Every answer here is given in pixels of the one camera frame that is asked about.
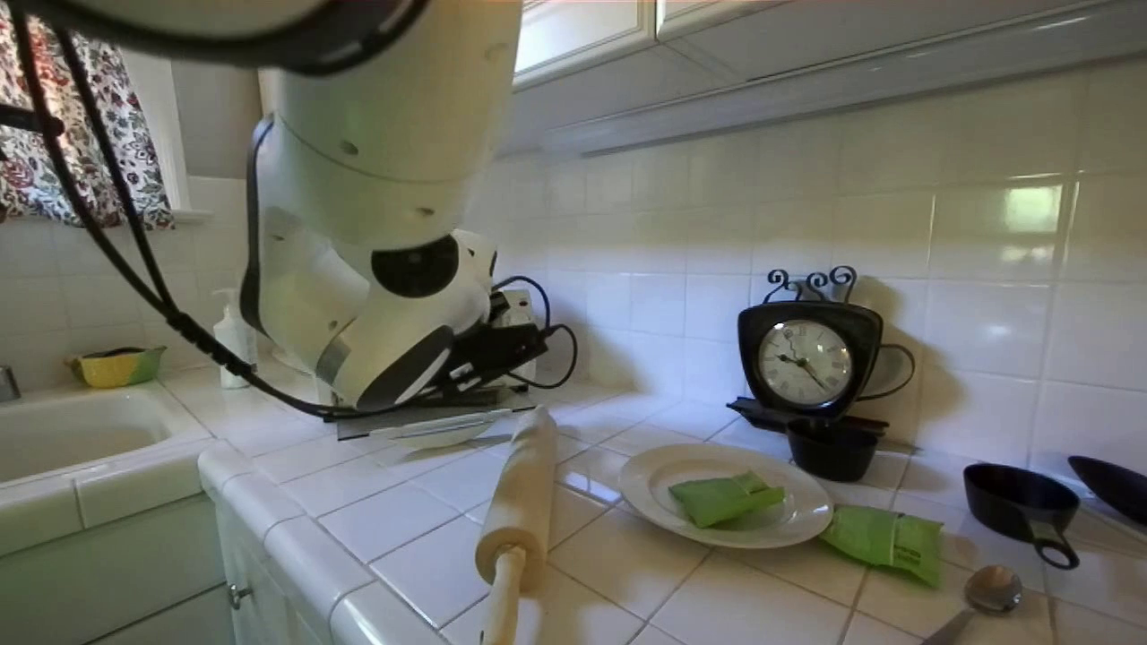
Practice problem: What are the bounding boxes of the floral curtain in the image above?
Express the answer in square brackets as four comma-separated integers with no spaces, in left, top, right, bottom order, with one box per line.
[0,9,180,231]

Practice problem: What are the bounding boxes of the black measuring cup with handle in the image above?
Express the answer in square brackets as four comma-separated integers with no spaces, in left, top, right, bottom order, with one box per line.
[961,463,1088,575]

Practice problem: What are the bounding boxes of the large black measuring cup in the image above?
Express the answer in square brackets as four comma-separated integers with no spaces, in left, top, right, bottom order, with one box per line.
[1065,453,1147,529]

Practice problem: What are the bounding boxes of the white round plate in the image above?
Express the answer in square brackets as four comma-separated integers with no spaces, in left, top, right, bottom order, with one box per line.
[617,442,838,552]

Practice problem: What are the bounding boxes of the black teacup-shaped clock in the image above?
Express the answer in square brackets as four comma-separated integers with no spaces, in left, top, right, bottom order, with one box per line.
[727,261,920,436]

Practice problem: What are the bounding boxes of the metal spoon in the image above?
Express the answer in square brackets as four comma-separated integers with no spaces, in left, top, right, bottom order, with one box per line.
[920,563,1029,645]

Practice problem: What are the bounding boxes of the small black cup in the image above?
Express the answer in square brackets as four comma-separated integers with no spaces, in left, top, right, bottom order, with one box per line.
[785,415,889,488]

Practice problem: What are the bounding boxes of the white lower cabinet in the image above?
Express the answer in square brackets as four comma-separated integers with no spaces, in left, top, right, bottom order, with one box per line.
[0,492,333,645]

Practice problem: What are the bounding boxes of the white sink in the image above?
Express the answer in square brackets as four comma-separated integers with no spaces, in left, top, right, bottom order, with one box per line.
[0,385,217,561]

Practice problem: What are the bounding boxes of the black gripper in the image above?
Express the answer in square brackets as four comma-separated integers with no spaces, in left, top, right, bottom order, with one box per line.
[438,318,555,406]

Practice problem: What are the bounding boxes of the white upper cabinet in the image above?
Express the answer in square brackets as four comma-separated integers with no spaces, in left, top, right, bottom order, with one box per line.
[508,0,1147,162]

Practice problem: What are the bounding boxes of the white cabinet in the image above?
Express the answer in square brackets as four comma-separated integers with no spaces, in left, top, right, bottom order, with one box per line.
[508,0,1147,162]
[0,492,333,645]

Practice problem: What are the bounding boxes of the wooden rolling pin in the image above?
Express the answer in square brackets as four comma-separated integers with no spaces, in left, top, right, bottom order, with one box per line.
[475,406,568,645]

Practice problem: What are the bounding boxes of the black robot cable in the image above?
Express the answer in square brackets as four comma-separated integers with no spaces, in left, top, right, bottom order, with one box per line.
[4,5,585,424]

